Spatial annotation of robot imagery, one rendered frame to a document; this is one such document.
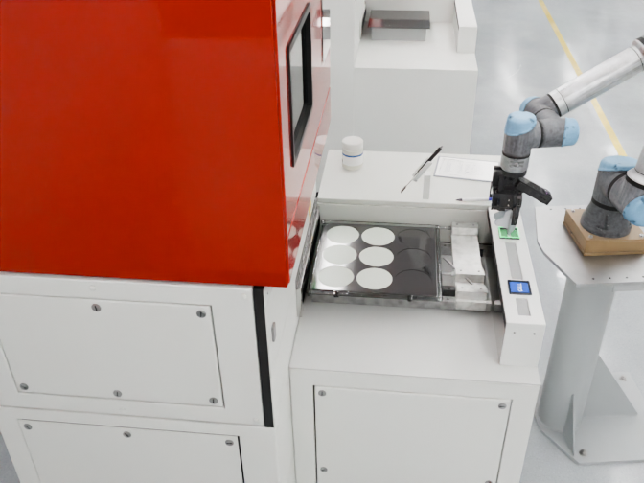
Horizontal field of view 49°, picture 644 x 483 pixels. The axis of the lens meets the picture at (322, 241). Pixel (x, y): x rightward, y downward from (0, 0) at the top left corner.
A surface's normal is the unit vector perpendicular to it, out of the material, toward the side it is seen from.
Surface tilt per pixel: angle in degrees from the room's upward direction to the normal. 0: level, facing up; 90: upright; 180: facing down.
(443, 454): 90
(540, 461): 0
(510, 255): 0
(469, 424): 90
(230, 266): 90
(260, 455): 90
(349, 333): 0
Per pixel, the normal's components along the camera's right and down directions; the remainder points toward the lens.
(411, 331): -0.02, -0.83
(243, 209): -0.11, 0.55
